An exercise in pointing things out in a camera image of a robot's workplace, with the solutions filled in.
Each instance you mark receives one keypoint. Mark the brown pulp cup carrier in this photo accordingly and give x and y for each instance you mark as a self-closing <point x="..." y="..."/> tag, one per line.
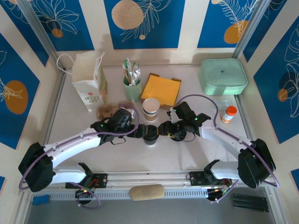
<point x="105" y="112"/>

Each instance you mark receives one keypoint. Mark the aluminium side rail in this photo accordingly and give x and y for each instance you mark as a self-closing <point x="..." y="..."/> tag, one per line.
<point x="243" y="116"/>
<point x="54" y="109"/>

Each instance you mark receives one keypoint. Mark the blue sponge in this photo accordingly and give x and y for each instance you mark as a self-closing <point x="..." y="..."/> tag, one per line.
<point x="40" y="200"/>

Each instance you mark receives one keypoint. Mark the black ribbed bars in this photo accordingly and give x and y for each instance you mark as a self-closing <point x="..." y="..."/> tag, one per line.
<point x="250" y="203"/>

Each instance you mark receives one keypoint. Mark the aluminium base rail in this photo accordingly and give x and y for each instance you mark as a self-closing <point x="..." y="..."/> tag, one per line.
<point x="151" y="179"/>

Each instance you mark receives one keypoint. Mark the aluminium back frame rail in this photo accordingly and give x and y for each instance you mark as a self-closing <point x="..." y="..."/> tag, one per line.
<point x="163" y="66"/>

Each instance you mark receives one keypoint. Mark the black controller board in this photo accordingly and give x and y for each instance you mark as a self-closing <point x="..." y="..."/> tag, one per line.
<point x="211" y="194"/>
<point x="80" y="194"/>

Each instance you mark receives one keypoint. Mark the green white wrapped straw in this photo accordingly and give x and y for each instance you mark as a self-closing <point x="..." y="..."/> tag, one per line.
<point x="134" y="65"/>
<point x="126" y="64"/>

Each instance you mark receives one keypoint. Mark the orange capped bottle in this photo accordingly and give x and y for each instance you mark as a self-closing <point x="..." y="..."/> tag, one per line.
<point x="229" y="114"/>

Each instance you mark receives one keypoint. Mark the aluminium frame post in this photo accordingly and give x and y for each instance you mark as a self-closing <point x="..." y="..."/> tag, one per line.
<point x="250" y="25"/>
<point x="37" y="25"/>

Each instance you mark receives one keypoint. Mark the yellow napkin stack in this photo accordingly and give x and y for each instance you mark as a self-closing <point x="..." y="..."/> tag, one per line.
<point x="161" y="89"/>

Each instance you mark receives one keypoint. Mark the wooden stirrer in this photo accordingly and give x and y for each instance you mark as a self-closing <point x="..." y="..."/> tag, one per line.
<point x="127" y="78"/>

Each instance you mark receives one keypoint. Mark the mint green zip case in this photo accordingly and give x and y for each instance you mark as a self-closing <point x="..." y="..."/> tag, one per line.
<point x="222" y="77"/>

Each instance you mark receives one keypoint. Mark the mint green utensil cup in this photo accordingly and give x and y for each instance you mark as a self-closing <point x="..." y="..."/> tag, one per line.
<point x="132" y="92"/>

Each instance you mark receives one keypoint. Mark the white paper takeout bag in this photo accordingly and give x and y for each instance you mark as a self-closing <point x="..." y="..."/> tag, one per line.
<point x="86" y="88"/>

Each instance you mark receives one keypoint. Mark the orange napkins in tray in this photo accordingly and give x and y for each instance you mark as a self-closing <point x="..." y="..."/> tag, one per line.
<point x="176" y="80"/>

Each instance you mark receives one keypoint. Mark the clear plastic box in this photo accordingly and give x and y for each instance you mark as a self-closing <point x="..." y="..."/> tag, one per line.
<point x="223" y="103"/>

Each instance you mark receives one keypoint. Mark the beige foam pad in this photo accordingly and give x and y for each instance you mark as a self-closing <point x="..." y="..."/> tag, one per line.
<point x="147" y="192"/>

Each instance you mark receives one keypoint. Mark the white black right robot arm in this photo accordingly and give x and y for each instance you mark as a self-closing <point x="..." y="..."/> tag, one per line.
<point x="222" y="137"/>

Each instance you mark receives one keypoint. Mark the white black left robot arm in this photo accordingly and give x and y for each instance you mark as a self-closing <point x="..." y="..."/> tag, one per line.
<point x="70" y="147"/>

